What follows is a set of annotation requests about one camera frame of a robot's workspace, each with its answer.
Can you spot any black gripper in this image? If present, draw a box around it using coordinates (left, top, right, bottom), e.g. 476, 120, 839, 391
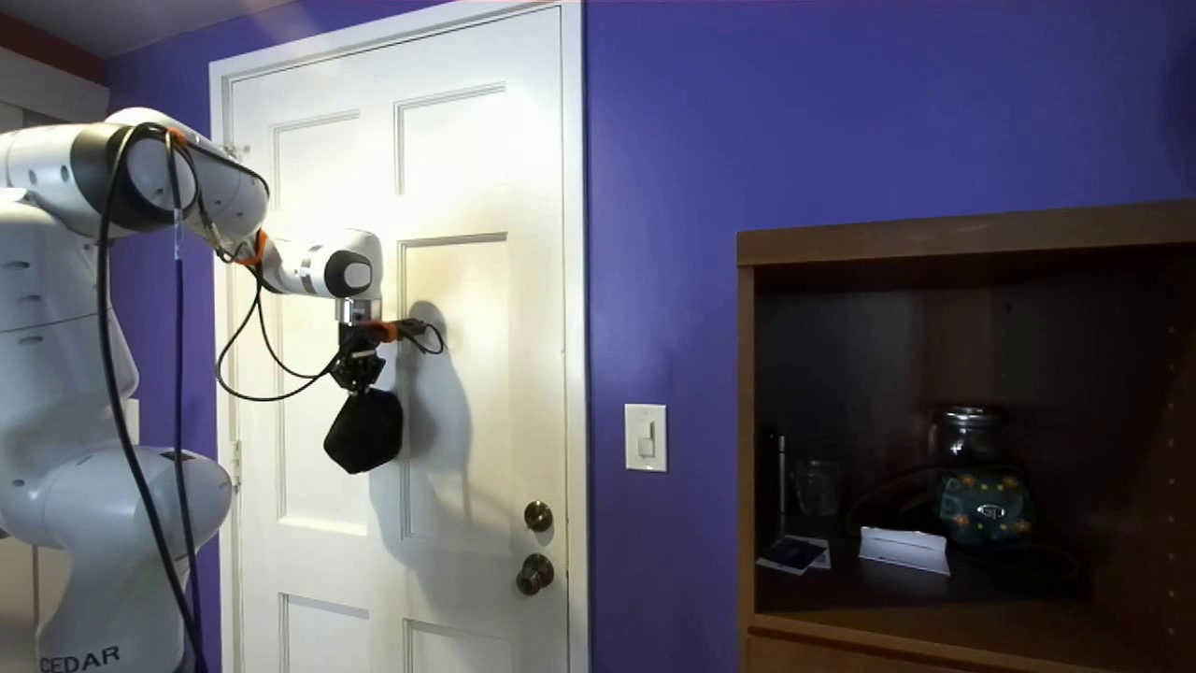
334, 313, 411, 402

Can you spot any dark cap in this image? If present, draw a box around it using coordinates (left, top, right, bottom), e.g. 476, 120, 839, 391
321, 386, 411, 479

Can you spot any white panelled door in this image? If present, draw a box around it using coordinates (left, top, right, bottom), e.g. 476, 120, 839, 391
222, 6, 572, 673

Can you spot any white panel door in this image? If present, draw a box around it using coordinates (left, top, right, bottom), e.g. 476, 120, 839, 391
205, 0, 589, 673

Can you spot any dark round door knob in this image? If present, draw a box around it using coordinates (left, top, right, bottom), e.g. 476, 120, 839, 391
511, 554, 559, 598

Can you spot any small blue white box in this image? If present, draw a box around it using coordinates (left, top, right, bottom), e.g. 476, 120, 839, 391
756, 532, 832, 580

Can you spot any white folded card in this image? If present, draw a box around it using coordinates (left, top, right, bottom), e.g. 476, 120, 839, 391
857, 523, 953, 580

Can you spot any brown wooden shelf cabinet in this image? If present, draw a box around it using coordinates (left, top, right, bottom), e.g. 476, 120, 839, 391
729, 198, 1196, 673

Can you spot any glass jar with lid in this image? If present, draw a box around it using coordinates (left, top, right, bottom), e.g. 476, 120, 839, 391
929, 403, 1035, 554

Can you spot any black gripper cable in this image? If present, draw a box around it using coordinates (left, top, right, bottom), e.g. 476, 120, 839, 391
214, 266, 450, 407

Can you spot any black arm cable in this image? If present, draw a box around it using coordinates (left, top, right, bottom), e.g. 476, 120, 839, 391
94, 120, 214, 673

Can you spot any white light switch plate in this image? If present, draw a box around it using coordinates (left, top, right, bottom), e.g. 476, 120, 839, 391
621, 402, 670, 477

